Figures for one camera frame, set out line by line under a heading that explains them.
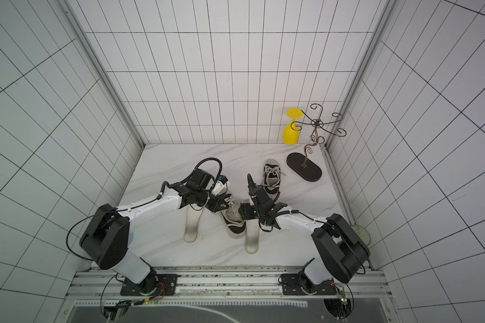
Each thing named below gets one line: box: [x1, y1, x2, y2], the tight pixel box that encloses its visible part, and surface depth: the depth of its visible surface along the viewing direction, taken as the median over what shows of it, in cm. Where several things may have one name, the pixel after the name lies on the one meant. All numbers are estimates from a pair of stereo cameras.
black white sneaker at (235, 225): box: [220, 195, 247, 239], surface depth 83 cm
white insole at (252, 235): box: [245, 218, 260, 255], surface depth 85 cm
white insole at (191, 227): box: [183, 203, 205, 243], surface depth 89 cm
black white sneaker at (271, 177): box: [262, 158, 281, 202], surface depth 99 cm
